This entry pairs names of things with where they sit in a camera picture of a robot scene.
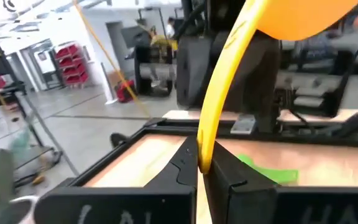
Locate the black cable drum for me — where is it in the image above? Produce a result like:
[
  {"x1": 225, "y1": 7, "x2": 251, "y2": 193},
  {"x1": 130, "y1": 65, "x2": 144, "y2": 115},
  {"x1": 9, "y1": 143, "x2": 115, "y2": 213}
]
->
[{"x1": 134, "y1": 30, "x2": 175, "y2": 96}]

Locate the red bag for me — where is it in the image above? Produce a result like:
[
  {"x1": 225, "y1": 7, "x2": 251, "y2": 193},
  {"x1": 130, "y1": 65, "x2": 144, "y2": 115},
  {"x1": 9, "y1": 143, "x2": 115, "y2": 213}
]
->
[{"x1": 116, "y1": 79, "x2": 137, "y2": 103}]

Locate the person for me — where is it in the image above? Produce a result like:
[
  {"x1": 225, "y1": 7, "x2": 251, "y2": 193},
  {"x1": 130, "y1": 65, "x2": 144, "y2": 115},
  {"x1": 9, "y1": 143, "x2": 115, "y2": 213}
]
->
[{"x1": 165, "y1": 17, "x2": 176, "y2": 40}]

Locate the red bin shelf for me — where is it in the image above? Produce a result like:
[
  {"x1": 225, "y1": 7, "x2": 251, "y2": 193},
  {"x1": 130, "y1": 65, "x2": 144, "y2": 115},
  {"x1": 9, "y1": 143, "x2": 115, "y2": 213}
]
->
[{"x1": 53, "y1": 42, "x2": 90, "y2": 87}]

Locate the green measuring cup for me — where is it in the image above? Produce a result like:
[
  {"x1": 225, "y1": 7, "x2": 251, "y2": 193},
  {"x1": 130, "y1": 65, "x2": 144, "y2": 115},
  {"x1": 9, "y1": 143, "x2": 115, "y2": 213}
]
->
[{"x1": 237, "y1": 153, "x2": 300, "y2": 185}]

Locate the yellow measuring cup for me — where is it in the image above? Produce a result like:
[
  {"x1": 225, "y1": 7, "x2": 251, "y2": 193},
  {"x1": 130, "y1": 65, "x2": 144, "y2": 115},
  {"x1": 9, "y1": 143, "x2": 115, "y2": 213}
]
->
[{"x1": 196, "y1": 0, "x2": 358, "y2": 174}]

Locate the black computer case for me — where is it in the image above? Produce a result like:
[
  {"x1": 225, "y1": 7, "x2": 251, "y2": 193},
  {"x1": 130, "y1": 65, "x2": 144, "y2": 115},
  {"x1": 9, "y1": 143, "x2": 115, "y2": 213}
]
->
[{"x1": 175, "y1": 30, "x2": 213, "y2": 108}]

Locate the yellow hanging cable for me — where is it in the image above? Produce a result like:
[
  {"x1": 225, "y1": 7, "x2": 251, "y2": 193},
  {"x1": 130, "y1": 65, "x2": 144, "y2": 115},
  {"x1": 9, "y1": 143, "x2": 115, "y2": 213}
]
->
[{"x1": 73, "y1": 0, "x2": 151, "y2": 118}]

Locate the white post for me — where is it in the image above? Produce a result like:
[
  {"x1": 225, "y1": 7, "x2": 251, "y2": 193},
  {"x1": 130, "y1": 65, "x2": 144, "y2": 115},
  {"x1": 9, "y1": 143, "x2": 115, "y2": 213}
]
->
[{"x1": 99, "y1": 61, "x2": 119, "y2": 106}]

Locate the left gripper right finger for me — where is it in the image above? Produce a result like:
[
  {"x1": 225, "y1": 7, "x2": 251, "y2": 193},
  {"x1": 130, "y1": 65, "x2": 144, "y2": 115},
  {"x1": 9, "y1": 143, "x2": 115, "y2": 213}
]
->
[{"x1": 204, "y1": 141, "x2": 358, "y2": 224}]

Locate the black aluminium table frame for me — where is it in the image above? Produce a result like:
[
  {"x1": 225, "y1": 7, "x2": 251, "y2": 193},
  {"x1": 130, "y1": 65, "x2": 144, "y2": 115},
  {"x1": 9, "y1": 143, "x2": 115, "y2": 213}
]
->
[{"x1": 70, "y1": 102, "x2": 358, "y2": 189}]

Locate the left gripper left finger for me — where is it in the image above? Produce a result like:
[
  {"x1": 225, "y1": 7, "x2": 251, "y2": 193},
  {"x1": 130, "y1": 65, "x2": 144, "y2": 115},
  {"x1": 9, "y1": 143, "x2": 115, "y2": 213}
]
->
[{"x1": 34, "y1": 136, "x2": 198, "y2": 224}]

